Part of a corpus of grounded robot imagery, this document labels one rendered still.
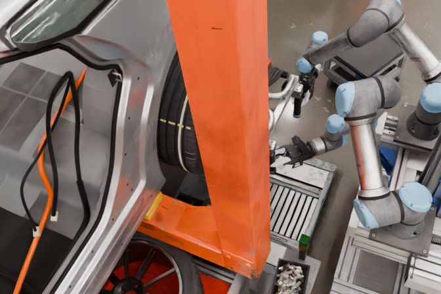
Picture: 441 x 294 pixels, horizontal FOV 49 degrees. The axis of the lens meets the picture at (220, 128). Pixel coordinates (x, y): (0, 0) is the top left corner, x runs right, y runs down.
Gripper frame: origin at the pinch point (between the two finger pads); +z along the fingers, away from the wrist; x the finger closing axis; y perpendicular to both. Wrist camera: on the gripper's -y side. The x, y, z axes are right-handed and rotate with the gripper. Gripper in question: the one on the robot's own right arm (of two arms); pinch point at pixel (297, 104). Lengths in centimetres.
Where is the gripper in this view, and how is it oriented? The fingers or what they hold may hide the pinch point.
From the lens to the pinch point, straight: 233.3
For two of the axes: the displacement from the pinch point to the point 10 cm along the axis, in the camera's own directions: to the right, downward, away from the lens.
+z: -4.2, 7.5, -5.1
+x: 9.0, 2.9, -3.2
